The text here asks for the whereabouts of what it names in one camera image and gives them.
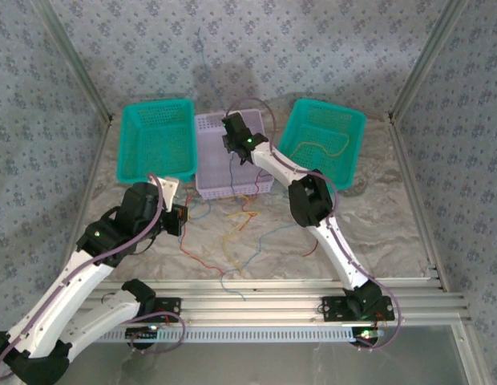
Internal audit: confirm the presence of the lilac perforated plastic basket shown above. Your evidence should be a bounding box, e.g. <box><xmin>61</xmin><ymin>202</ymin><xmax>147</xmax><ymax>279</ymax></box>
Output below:
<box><xmin>194</xmin><ymin>107</ymin><xmax>276</xmax><ymax>201</ymax></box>

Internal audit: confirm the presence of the teal perforated plastic basket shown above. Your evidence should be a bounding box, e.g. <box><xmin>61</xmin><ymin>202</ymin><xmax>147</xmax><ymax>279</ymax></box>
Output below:
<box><xmin>272</xmin><ymin>98</ymin><xmax>368</xmax><ymax>192</ymax></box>
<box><xmin>115</xmin><ymin>98</ymin><xmax>200</xmax><ymax>185</ymax></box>

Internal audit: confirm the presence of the grey metal shelf panel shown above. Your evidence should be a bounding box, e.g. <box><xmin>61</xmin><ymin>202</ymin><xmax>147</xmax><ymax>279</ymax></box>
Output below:
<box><xmin>67</xmin><ymin>340</ymin><xmax>474</xmax><ymax>385</ymax></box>

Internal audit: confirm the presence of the aluminium table side rail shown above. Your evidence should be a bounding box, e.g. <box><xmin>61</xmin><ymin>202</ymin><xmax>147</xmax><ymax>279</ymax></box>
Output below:
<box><xmin>55</xmin><ymin>118</ymin><xmax>115</xmax><ymax>284</ymax></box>
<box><xmin>388</xmin><ymin>114</ymin><xmax>451</xmax><ymax>293</ymax></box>

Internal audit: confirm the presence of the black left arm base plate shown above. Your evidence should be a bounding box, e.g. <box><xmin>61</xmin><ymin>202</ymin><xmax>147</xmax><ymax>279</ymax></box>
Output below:
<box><xmin>152</xmin><ymin>295</ymin><xmax>183</xmax><ymax>322</ymax></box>

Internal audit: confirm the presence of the aluminium mounting rail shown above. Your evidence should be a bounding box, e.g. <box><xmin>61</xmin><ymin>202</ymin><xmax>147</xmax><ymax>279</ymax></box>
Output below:
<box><xmin>34</xmin><ymin>278</ymin><xmax>473</xmax><ymax>326</ymax></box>

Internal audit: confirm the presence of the white slotted cable duct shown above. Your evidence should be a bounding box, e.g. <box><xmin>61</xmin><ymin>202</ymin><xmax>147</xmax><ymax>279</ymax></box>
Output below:
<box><xmin>94</xmin><ymin>325</ymin><xmax>364</xmax><ymax>345</ymax></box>

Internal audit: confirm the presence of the aluminium frame upright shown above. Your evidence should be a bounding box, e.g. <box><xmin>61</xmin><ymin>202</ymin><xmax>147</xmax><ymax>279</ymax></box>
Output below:
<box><xmin>31</xmin><ymin>0</ymin><xmax>115</xmax><ymax>125</ymax></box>
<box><xmin>387</xmin><ymin>0</ymin><xmax>471</xmax><ymax>124</ymax></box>

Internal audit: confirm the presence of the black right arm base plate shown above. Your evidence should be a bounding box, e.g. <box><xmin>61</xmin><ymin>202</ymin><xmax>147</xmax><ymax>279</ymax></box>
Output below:
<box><xmin>320</xmin><ymin>295</ymin><xmax>396</xmax><ymax>322</ymax></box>

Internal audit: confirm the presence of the aluminium lower frame bar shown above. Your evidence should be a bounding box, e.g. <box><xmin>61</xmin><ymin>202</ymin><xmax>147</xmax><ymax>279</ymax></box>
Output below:
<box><xmin>452</xmin><ymin>316</ymin><xmax>488</xmax><ymax>385</ymax></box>

